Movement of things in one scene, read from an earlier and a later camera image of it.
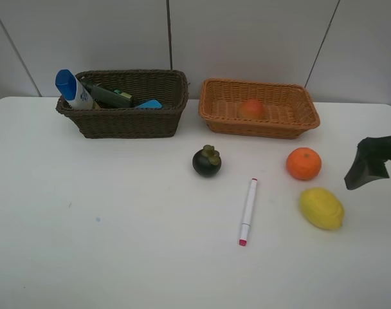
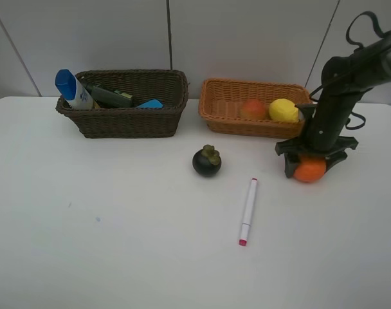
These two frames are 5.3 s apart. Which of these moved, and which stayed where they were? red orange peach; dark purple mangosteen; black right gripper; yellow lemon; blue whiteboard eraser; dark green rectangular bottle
Moved: black right gripper; yellow lemon
Stayed: red orange peach; blue whiteboard eraser; dark green rectangular bottle; dark purple mangosteen
